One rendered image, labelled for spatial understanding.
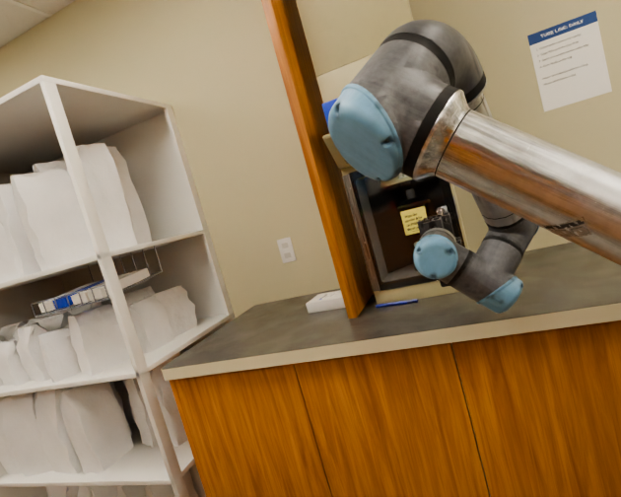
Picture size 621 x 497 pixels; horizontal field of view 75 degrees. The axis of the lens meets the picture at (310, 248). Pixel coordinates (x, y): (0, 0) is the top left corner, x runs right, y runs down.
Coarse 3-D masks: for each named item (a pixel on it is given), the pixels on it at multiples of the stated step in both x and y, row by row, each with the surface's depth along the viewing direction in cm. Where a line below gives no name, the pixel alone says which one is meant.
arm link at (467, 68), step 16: (400, 32) 51; (416, 32) 50; (432, 32) 50; (448, 32) 51; (448, 48) 50; (464, 48) 52; (464, 64) 52; (480, 64) 56; (464, 80) 54; (480, 80) 56; (480, 96) 58; (480, 112) 59; (480, 208) 73; (496, 208) 70; (496, 224) 73; (512, 224) 72; (528, 224) 74; (512, 240) 73; (528, 240) 75
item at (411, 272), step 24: (360, 192) 130; (384, 192) 128; (408, 192) 125; (432, 192) 123; (384, 216) 129; (456, 216) 122; (384, 240) 130; (408, 240) 128; (384, 264) 132; (408, 264) 129; (384, 288) 133
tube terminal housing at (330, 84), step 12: (360, 60) 124; (336, 72) 127; (348, 72) 126; (324, 84) 129; (336, 84) 128; (324, 96) 130; (336, 96) 129; (348, 168) 131; (456, 204) 123; (408, 288) 132; (420, 288) 131; (432, 288) 129; (444, 288) 128; (384, 300) 135; (396, 300) 134
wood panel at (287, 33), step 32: (288, 0) 138; (288, 32) 130; (288, 64) 123; (288, 96) 124; (320, 96) 149; (320, 128) 140; (320, 160) 132; (320, 192) 127; (352, 224) 150; (352, 256) 140; (352, 288) 132
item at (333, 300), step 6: (318, 294) 162; (324, 294) 159; (330, 294) 156; (336, 294) 153; (312, 300) 155; (318, 300) 152; (324, 300) 149; (330, 300) 148; (336, 300) 147; (342, 300) 146; (312, 306) 151; (318, 306) 150; (324, 306) 149; (330, 306) 148; (336, 306) 147; (342, 306) 146; (312, 312) 152
